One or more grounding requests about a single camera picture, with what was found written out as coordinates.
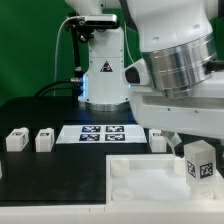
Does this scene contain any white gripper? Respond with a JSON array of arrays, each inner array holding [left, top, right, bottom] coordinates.
[[123, 59, 224, 158]]

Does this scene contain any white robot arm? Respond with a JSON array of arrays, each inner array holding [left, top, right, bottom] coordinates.
[[65, 0, 224, 139]]

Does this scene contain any white square tabletop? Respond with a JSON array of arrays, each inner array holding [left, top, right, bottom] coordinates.
[[105, 153, 224, 204]]

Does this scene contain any black camera on mount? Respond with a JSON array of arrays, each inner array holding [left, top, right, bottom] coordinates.
[[65, 14, 119, 43]]

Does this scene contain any white L-shaped obstacle wall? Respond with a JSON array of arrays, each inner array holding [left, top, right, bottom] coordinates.
[[0, 201, 224, 224]]

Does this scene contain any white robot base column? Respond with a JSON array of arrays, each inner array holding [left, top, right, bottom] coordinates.
[[78, 28, 129, 112]]

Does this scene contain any white fiducial tag sheet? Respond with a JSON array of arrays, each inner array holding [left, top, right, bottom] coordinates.
[[56, 124, 147, 144]]

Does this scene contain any black cable bundle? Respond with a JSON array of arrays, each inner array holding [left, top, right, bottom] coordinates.
[[33, 66, 84, 98]]

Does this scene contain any white cable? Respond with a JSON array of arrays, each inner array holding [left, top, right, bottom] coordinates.
[[53, 15, 81, 98]]

